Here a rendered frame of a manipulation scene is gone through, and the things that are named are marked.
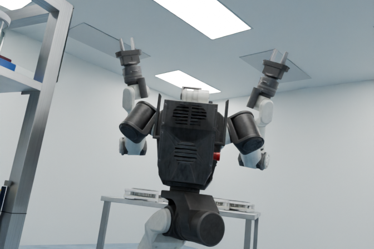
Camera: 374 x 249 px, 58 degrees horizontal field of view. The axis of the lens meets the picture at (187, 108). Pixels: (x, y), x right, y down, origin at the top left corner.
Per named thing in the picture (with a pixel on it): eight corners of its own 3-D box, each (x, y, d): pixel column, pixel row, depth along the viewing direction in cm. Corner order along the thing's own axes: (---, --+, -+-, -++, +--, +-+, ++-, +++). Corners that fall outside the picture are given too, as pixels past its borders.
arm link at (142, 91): (136, 76, 168) (140, 99, 169) (119, 78, 160) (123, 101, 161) (152, 72, 161) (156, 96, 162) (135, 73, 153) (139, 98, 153)
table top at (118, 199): (161, 203, 386) (162, 200, 387) (260, 215, 359) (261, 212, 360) (100, 200, 246) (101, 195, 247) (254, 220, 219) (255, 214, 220)
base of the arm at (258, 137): (264, 152, 137) (265, 135, 129) (234, 160, 137) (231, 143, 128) (252, 124, 147) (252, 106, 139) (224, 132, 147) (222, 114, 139)
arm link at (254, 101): (280, 92, 154) (270, 115, 155) (265, 88, 163) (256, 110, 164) (262, 84, 148) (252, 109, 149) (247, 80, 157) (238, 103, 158)
